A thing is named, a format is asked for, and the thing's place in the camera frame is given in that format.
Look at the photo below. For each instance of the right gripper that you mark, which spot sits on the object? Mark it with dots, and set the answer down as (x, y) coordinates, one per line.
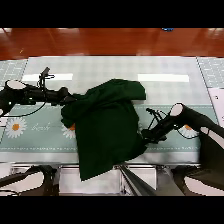
(154, 134)

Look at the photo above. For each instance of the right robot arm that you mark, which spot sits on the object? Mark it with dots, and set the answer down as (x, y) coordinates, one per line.
(196, 120)

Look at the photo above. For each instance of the dark green T-shirt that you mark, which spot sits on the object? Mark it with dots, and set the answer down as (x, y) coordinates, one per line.
(106, 126)

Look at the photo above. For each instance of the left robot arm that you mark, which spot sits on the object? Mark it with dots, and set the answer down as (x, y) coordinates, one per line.
(30, 94)

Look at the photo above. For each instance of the silver frame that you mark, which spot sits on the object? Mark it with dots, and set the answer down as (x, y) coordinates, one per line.
(96, 178)

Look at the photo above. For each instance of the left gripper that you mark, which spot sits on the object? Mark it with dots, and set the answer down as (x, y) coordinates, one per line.
(67, 97)

